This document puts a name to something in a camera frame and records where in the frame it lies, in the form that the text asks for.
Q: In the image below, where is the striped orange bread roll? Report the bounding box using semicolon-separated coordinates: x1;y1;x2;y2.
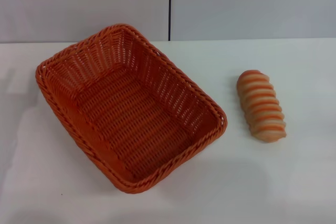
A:
236;69;287;144

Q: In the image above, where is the orange woven plastic basket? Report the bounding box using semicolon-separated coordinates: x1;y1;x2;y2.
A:
35;24;228;195

